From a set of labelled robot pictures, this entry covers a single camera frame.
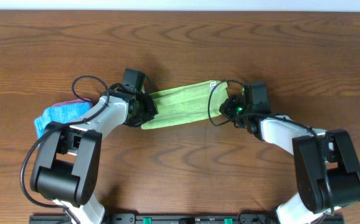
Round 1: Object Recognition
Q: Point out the purple folded microfiber cloth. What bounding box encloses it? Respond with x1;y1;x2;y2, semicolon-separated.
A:
51;99;92;107

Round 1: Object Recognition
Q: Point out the green microfiber cloth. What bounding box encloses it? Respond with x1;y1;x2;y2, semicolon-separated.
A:
141;80;229;129

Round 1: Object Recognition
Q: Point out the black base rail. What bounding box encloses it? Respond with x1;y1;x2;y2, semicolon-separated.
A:
29;213;345;224

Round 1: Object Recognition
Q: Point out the blue folded microfiber cloth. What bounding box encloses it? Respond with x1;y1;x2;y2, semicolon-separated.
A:
34;103;92;138

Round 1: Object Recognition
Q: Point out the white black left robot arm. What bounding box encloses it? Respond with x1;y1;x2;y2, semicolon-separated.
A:
30;90;158;223

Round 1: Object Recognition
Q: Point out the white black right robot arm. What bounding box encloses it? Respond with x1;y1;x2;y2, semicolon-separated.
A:
219;96;360;223

